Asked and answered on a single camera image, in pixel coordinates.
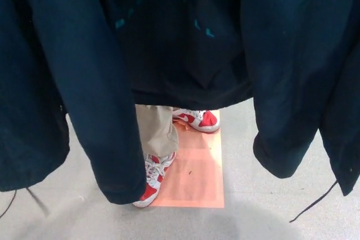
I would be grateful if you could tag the orange floor marking rectangle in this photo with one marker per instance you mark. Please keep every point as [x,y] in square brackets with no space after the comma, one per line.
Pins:
[199,167]

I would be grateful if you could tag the orange scrap on floor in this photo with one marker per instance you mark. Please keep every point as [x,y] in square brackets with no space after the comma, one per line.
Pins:
[182,126]

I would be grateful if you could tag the navy blue coat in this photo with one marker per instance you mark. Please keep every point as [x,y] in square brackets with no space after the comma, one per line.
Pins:
[84,68]

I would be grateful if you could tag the red and white sneaker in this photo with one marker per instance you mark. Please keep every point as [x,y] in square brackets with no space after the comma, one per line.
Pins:
[154,181]
[197,120]

